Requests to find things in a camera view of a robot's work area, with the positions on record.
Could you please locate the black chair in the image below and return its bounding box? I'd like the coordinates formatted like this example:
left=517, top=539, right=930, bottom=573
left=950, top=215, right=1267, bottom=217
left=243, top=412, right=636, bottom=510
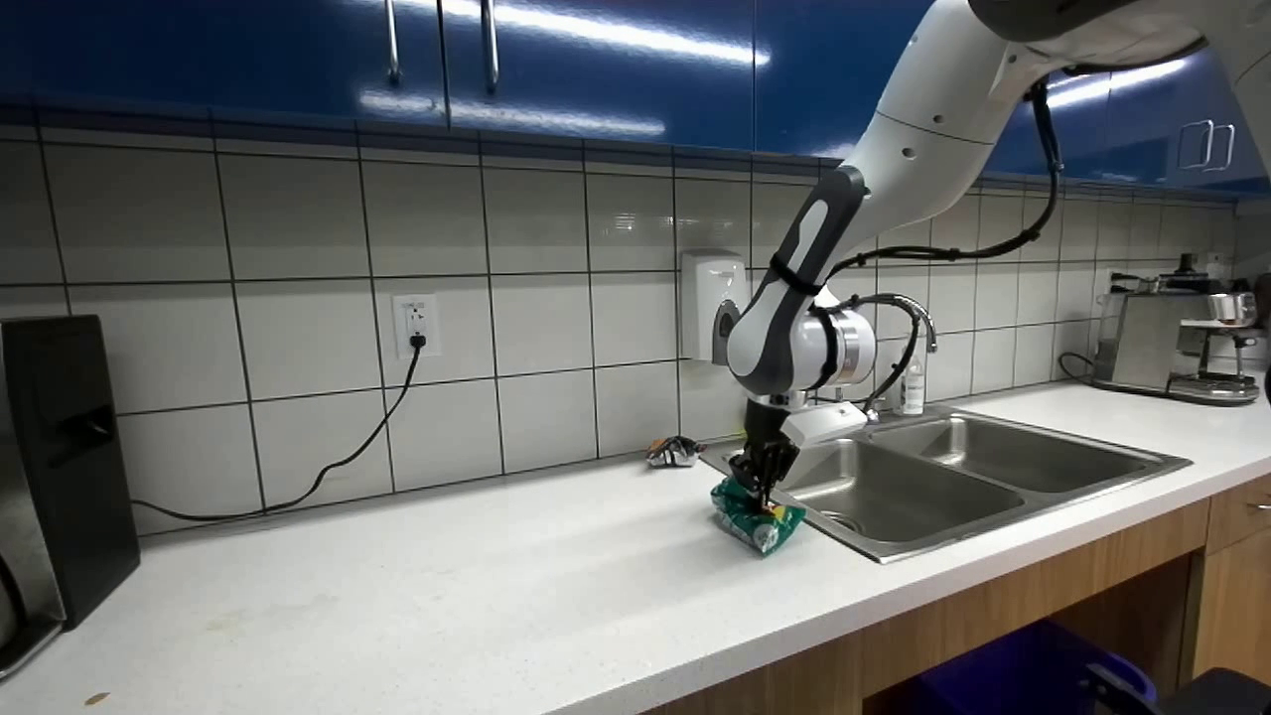
left=1079, top=661, right=1271, bottom=715

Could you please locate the small dark wrapper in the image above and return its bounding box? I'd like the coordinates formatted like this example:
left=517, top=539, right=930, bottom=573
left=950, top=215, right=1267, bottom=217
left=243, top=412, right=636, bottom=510
left=644, top=433, right=706, bottom=478

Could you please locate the black power cord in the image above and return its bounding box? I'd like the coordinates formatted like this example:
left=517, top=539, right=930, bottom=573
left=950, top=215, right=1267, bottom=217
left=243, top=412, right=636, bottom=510
left=126, top=331, right=429, bottom=528

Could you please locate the silver espresso machine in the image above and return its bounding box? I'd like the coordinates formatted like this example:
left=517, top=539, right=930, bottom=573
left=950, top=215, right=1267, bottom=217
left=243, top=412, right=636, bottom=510
left=1093, top=256, right=1271, bottom=409

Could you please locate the black coffee maker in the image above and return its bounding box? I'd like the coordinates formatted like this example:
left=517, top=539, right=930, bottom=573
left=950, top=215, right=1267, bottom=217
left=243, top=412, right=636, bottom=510
left=0, top=310, right=143, bottom=685

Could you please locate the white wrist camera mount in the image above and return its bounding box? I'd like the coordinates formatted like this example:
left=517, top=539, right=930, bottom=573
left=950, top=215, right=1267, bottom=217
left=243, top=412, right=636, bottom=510
left=780, top=397, right=879, bottom=458

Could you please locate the wooden base cabinet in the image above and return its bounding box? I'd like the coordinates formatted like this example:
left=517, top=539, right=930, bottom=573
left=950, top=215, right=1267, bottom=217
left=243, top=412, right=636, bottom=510
left=644, top=473, right=1271, bottom=715

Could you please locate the stainless steel double sink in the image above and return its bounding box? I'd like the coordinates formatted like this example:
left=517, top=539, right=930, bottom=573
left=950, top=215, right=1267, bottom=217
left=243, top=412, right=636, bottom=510
left=701, top=401, right=1194, bottom=567

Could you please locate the white wall outlet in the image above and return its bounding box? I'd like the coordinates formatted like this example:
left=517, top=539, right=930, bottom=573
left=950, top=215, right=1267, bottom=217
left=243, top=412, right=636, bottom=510
left=391, top=289, right=446, bottom=360

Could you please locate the blue cabinet door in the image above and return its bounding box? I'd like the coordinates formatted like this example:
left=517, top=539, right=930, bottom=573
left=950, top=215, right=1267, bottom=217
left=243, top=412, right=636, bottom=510
left=1050, top=52, right=1271, bottom=197
left=440, top=0, right=762, bottom=160
left=0, top=0, right=449, bottom=134
left=751, top=0, right=930, bottom=171

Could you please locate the blue bin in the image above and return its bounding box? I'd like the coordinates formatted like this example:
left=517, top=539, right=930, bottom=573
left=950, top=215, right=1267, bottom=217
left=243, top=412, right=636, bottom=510
left=908, top=617, right=1159, bottom=715

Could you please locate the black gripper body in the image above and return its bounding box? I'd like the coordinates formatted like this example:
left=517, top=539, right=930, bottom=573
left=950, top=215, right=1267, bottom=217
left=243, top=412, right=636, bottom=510
left=736, top=395, right=805, bottom=491

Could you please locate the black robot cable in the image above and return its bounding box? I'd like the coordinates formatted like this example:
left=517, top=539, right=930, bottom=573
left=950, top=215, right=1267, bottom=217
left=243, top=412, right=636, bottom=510
left=821, top=77, right=1070, bottom=412

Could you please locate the white wall soap dispenser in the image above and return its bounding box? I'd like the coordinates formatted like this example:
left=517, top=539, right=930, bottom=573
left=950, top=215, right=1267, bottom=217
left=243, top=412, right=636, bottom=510
left=677, top=252, right=756, bottom=370

